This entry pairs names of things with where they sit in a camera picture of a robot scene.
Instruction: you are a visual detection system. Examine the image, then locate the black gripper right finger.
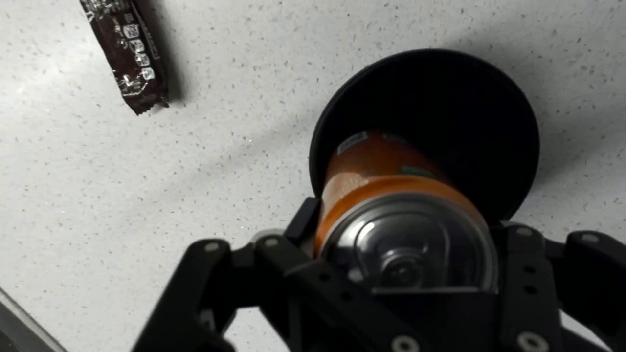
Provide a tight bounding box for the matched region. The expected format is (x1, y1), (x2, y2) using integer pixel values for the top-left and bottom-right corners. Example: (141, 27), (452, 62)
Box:
(495, 223), (626, 352)

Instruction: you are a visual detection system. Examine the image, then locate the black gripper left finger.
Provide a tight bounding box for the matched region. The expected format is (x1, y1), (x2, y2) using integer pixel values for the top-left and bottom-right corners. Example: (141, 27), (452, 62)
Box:
(131, 194), (393, 352)

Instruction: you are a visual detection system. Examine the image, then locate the small black bowl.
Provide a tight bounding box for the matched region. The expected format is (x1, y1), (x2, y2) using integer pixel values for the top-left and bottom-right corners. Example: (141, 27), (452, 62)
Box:
(307, 47), (542, 227)

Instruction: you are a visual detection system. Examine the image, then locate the stainless steel double sink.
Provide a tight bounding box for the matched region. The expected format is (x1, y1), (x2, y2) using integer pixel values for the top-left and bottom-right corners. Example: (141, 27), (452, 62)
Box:
(0, 287), (69, 352)

